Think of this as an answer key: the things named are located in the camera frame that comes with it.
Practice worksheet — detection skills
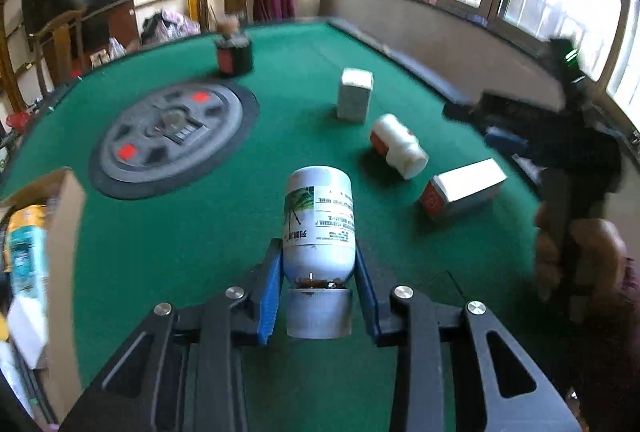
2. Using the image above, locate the white bottle with red label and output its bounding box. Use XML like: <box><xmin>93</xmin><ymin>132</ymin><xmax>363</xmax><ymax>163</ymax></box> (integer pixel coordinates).
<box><xmin>370</xmin><ymin>113</ymin><xmax>430</xmax><ymax>180</ymax></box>

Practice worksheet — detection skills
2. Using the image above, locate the white bottle with green label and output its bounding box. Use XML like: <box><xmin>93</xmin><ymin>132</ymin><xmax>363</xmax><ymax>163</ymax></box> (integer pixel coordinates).
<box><xmin>281</xmin><ymin>166</ymin><xmax>357</xmax><ymax>340</ymax></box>

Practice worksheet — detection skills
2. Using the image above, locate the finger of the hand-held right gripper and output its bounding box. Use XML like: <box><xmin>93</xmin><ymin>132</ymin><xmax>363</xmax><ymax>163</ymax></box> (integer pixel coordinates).
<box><xmin>442</xmin><ymin>92</ymin><xmax>551</xmax><ymax>128</ymax></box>
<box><xmin>485</xmin><ymin>127</ymin><xmax>543</xmax><ymax>185</ymax></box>

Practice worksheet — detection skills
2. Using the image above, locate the black and red container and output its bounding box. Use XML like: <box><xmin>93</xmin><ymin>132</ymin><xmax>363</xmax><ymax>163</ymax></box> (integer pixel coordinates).
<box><xmin>212</xmin><ymin>14</ymin><xmax>253</xmax><ymax>78</ymax></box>

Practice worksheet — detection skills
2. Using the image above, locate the wooden chair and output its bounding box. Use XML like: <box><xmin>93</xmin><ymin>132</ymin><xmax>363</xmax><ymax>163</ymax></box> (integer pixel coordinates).
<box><xmin>27</xmin><ymin>9</ymin><xmax>86</xmax><ymax>100</ymax></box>

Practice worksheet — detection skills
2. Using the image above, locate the person's right forearm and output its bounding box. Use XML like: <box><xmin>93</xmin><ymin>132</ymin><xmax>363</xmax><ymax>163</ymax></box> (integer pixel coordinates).
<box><xmin>567</xmin><ymin>257</ymin><xmax>640</xmax><ymax>432</ymax></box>

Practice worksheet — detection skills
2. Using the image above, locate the small white box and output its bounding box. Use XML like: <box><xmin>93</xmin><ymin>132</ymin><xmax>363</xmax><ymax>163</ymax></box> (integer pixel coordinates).
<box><xmin>336</xmin><ymin>68</ymin><xmax>376</xmax><ymax>123</ymax></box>

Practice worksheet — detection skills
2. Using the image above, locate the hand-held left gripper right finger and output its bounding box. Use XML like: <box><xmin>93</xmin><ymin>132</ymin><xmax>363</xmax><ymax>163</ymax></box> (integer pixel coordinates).
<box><xmin>352</xmin><ymin>248</ymin><xmax>583</xmax><ymax>432</ymax></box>

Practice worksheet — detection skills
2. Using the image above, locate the yellow packet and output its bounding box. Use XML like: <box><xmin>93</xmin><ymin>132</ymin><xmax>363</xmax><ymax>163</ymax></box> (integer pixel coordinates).
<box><xmin>4</xmin><ymin>204</ymin><xmax>48</xmax><ymax>238</ymax></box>

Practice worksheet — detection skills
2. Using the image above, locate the pile of clothes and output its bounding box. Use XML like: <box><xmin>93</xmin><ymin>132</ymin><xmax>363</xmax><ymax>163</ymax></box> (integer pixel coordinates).
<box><xmin>140</xmin><ymin>9</ymin><xmax>201</xmax><ymax>47</ymax></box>

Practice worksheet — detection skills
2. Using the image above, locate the round grey table centre panel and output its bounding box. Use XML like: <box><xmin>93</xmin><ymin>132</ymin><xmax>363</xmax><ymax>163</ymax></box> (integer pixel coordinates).
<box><xmin>89</xmin><ymin>79</ymin><xmax>261</xmax><ymax>201</ymax></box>

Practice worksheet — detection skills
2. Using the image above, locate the person's right hand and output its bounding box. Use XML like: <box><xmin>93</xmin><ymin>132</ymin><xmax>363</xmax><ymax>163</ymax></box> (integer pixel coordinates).
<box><xmin>534</xmin><ymin>202</ymin><xmax>630</xmax><ymax>305</ymax></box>

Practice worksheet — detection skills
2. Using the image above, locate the white paper packet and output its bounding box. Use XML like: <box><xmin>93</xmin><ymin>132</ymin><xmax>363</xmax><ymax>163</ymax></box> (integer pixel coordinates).
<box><xmin>0</xmin><ymin>297</ymin><xmax>48</xmax><ymax>370</ymax></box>

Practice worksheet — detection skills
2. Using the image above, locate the light blue packet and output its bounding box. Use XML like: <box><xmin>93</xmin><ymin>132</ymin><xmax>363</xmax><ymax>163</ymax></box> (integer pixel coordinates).
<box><xmin>7</xmin><ymin>224</ymin><xmax>51</xmax><ymax>298</ymax></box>

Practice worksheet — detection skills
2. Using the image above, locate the white box with orange end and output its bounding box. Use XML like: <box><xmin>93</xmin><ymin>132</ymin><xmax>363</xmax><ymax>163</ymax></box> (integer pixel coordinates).
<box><xmin>419</xmin><ymin>158</ymin><xmax>508</xmax><ymax>223</ymax></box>

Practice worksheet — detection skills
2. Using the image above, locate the cardboard box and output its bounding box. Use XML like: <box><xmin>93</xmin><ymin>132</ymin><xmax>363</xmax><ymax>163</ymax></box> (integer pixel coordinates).
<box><xmin>0</xmin><ymin>167</ymin><xmax>87</xmax><ymax>423</ymax></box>

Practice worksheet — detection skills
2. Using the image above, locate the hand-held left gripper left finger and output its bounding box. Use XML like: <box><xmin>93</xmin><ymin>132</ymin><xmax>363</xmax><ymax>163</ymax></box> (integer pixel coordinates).
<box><xmin>59</xmin><ymin>238</ymin><xmax>286</xmax><ymax>432</ymax></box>

